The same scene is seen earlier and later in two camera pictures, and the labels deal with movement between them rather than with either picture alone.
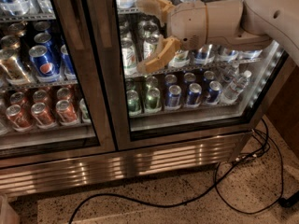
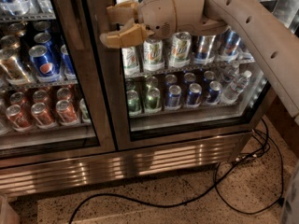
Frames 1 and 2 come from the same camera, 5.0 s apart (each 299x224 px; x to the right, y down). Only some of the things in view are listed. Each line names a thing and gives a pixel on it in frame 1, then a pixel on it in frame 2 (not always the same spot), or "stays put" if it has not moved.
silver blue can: [205, 54] stays put
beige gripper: [188, 22] -> [156, 16]
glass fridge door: [55, 100] stays put
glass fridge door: [204, 92] stays put
